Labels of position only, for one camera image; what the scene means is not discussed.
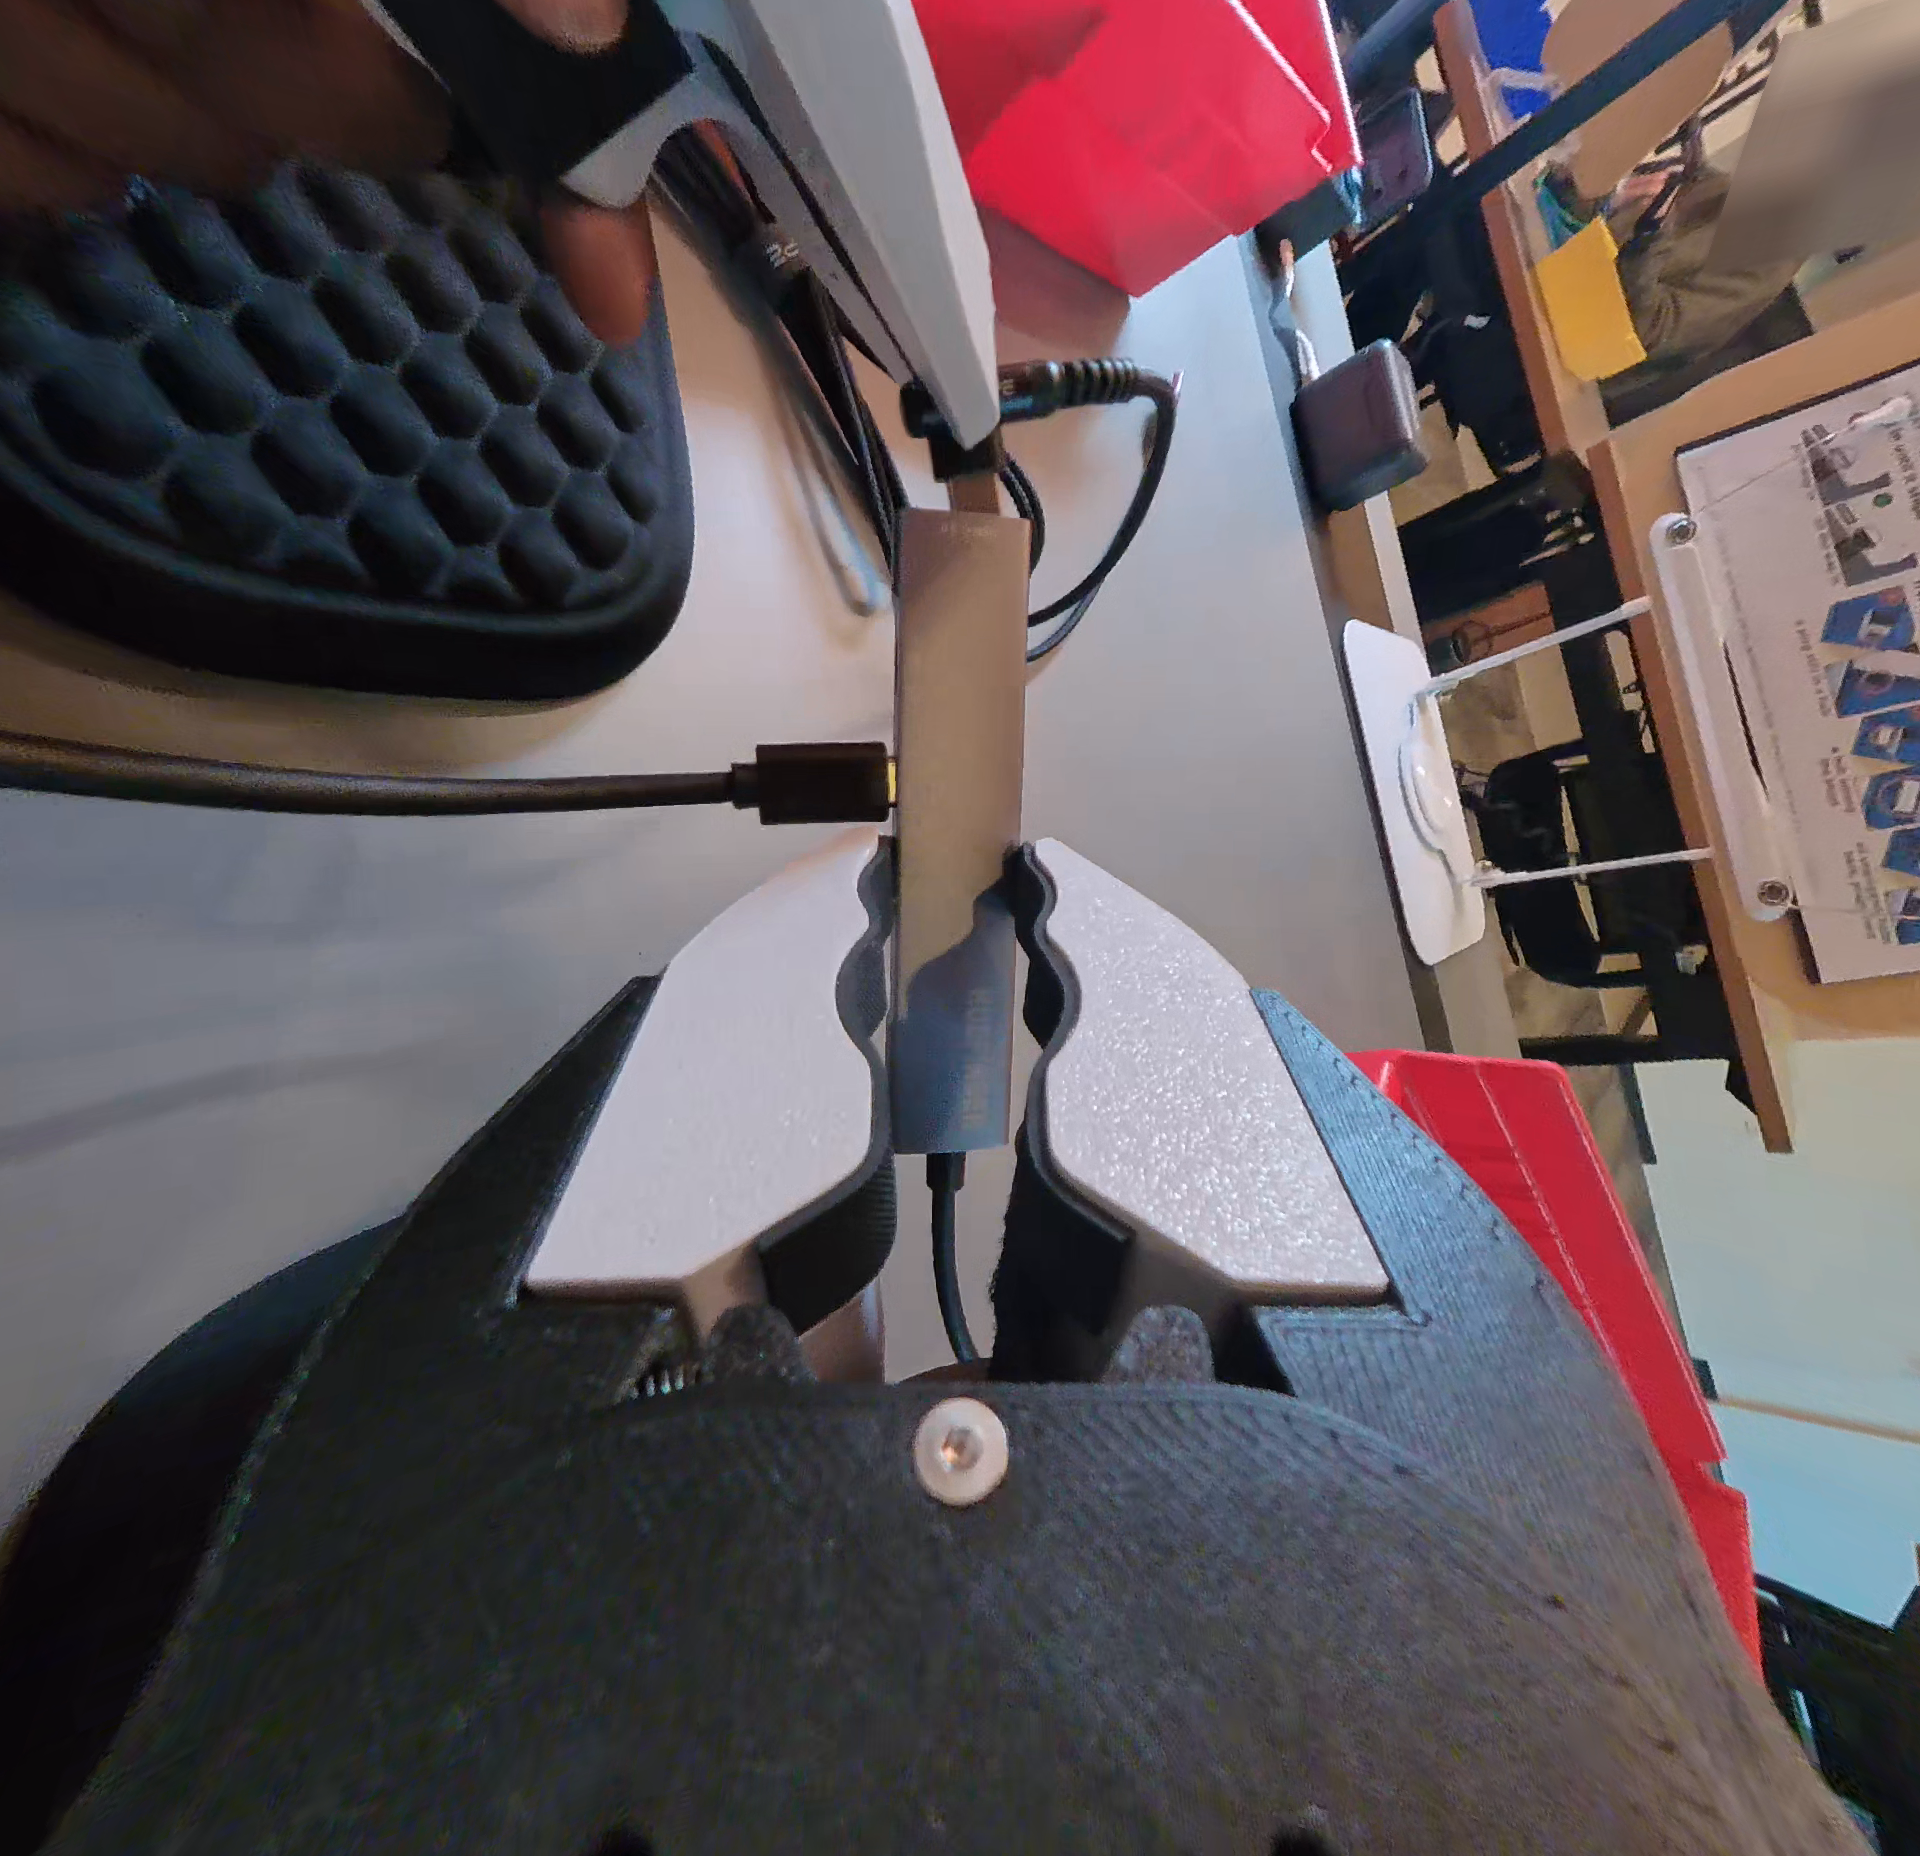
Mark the cardboard box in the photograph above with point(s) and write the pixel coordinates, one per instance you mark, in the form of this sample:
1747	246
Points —
1628	28

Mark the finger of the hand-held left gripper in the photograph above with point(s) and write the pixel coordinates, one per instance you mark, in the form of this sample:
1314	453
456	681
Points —
885	163

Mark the yellow plastic bin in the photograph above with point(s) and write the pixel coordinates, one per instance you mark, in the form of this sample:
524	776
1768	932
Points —
1582	298

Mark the black bumpy cushion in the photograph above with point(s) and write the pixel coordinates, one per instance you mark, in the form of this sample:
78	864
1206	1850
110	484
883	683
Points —
300	433

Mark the dark grey box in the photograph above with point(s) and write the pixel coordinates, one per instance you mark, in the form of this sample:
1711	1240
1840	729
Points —
1362	425

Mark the white poster stand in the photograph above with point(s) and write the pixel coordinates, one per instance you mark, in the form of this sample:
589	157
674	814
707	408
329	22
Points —
1409	776

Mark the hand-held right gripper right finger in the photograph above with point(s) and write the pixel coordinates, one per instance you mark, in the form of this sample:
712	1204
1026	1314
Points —
1200	1107

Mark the blue plastic bin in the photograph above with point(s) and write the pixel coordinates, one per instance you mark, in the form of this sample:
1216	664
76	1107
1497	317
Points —
1508	13

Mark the person's left hand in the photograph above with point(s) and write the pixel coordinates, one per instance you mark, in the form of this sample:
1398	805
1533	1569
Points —
181	56

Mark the instruction poster board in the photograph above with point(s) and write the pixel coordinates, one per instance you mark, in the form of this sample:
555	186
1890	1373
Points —
1859	687

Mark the red plastic bin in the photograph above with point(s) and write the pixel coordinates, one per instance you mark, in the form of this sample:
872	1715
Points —
1140	87
1575	1211

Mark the grey usb hub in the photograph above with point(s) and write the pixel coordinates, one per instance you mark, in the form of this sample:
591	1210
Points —
959	657

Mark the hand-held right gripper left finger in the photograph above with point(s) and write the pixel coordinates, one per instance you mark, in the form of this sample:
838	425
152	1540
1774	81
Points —
705	1092

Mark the black light stand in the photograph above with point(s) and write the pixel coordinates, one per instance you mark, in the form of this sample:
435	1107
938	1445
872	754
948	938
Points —
1650	68

